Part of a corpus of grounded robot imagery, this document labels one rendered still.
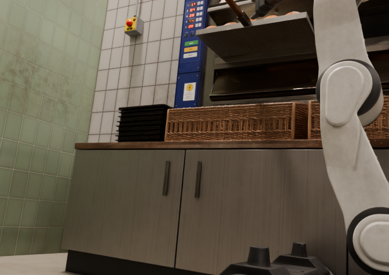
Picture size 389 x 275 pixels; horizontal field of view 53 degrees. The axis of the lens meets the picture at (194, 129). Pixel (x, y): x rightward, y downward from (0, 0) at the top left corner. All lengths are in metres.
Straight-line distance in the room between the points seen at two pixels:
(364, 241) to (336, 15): 0.54
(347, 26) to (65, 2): 1.97
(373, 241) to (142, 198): 0.98
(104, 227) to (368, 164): 1.15
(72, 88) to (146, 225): 1.26
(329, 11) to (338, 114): 0.28
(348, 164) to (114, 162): 1.08
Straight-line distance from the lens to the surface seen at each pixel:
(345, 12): 1.06
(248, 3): 2.14
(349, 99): 0.93
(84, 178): 1.84
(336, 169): 0.95
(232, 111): 1.54
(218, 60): 2.24
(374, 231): 0.89
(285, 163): 1.37
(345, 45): 1.04
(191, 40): 2.35
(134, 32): 2.61
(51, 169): 2.46
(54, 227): 2.52
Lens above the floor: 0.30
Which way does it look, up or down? 12 degrees up
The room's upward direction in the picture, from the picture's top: 5 degrees clockwise
